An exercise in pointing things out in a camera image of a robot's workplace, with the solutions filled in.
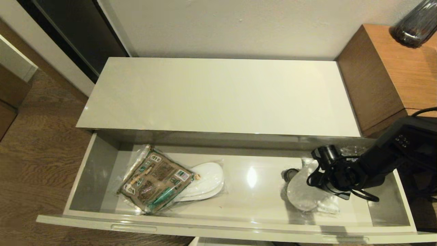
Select silver and black robot base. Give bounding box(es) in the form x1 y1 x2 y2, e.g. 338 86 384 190
189 237 273 246

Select white door frame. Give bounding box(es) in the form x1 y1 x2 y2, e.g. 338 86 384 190
0 0 96 98

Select white slippers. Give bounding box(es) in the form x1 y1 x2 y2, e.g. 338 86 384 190
172 162 226 202
282 146 367 215

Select black tape roll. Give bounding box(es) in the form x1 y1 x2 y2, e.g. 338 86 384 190
282 168 300 181

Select dark door panel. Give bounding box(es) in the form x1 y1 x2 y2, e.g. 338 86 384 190
17 0 130 84

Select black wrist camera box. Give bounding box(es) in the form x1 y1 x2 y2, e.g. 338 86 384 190
306 169 323 188

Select brown wooden side cabinet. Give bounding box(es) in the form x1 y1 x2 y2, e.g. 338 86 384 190
336 24 437 137

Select dark glass vase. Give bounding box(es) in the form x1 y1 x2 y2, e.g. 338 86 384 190
390 0 437 47

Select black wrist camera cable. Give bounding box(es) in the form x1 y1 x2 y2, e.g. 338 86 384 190
338 187 380 203

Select brown and white furniture piece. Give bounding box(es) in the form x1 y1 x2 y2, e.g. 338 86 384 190
0 34 38 140

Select brown grain package green print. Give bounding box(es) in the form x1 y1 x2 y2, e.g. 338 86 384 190
117 145 200 215

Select glossy white drawer cabinet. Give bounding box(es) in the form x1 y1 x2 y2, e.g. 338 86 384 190
76 57 393 151

